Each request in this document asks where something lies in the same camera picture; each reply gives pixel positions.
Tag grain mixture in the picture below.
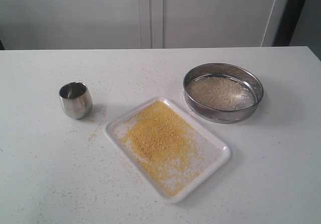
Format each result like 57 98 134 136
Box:
187 77 254 110

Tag yellow millet grains on tray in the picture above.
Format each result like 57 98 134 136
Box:
113 101 203 197

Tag round steel mesh sieve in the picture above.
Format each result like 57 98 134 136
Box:
183 63 264 124

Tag white cabinet with doors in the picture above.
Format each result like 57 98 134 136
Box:
1 0 287 50

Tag white plastic tray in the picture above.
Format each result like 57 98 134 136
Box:
104 96 231 203

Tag stainless steel cup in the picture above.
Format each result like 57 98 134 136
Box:
59 82 93 120

